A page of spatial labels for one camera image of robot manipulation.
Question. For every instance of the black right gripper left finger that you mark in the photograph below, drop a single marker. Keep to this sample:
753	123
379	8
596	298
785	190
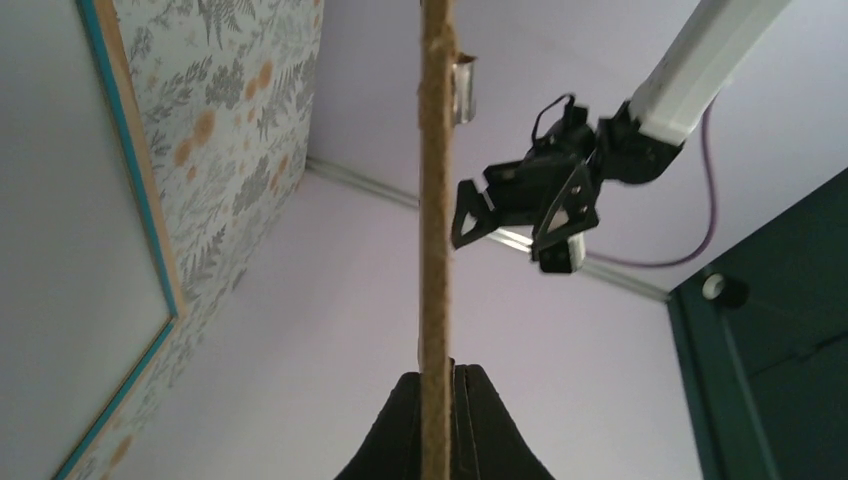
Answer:
391	449

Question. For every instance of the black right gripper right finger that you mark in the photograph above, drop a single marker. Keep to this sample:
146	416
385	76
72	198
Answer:
486	442

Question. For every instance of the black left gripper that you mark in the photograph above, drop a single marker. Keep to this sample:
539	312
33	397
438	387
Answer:
552	188

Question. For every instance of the brown cardboard backing board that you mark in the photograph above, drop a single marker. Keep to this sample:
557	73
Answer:
438	52

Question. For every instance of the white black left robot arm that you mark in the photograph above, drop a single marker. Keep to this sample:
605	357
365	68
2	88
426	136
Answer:
638	143

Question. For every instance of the dark green cabinet door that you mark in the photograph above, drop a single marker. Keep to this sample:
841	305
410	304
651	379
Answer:
761	339

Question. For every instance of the floral patterned tablecloth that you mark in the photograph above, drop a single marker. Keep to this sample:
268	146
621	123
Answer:
212	103

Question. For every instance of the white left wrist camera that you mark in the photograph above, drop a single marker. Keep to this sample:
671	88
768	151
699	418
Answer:
565	257

